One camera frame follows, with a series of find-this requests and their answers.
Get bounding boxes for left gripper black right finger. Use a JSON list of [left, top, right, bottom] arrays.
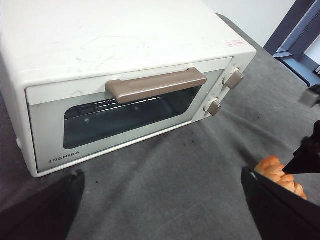
[[241, 166, 320, 240]]

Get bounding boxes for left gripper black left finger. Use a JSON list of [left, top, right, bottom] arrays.
[[0, 169, 86, 240]]

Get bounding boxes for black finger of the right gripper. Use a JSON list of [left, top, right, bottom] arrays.
[[282, 136, 320, 175]]

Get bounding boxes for golden brown bread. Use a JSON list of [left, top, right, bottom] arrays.
[[254, 155, 308, 201]]

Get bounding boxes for cream taupe oven knob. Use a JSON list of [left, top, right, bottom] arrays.
[[203, 97, 223, 117], [222, 67, 245, 90]]

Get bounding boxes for cream Toshiba toaster oven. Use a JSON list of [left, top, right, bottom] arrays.
[[0, 0, 258, 179]]

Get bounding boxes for metal wire oven rack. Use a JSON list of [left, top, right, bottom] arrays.
[[64, 94, 141, 118]]

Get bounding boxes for blue metal frame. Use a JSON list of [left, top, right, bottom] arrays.
[[263, 0, 320, 87]]

